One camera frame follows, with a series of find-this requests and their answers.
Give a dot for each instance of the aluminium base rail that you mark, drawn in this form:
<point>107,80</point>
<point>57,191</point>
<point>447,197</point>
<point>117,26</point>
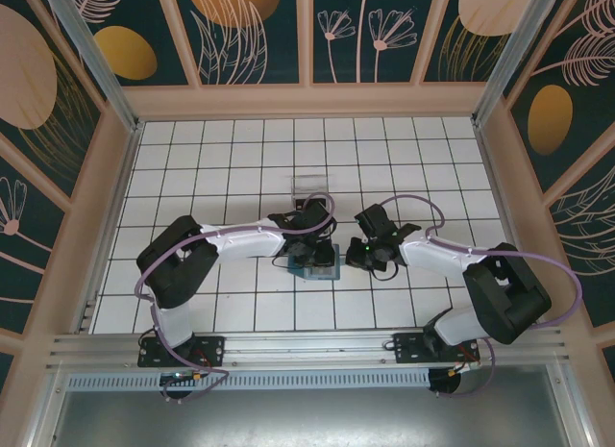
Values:
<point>307,346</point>

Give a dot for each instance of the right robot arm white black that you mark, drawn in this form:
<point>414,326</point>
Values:
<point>432,255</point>

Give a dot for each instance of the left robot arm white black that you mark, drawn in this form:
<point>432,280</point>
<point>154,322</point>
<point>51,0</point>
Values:
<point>240,242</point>

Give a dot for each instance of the aluminium frame post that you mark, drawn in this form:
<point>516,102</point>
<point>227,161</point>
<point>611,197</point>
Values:
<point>514,48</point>
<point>92,48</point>

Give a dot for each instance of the grey metal sheet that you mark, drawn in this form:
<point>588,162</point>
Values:
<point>307,423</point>

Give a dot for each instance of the teal card holder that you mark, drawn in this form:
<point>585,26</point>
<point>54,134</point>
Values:
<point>295,271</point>

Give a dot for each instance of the clear acrylic card box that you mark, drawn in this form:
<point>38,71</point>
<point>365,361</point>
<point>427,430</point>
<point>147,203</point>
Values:
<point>312,185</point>

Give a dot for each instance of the white floral credit card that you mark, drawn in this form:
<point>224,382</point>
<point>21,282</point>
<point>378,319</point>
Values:
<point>319,273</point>

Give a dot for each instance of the black credit card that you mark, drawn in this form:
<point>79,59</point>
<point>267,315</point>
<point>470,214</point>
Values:
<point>302,203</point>

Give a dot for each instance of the orange plug connector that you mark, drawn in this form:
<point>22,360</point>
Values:
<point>454,371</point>

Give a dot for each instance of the small circuit board with LED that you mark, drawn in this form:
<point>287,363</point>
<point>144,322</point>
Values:
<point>180,376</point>

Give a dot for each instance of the aluminium side rail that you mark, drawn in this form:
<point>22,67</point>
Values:
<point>90,315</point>

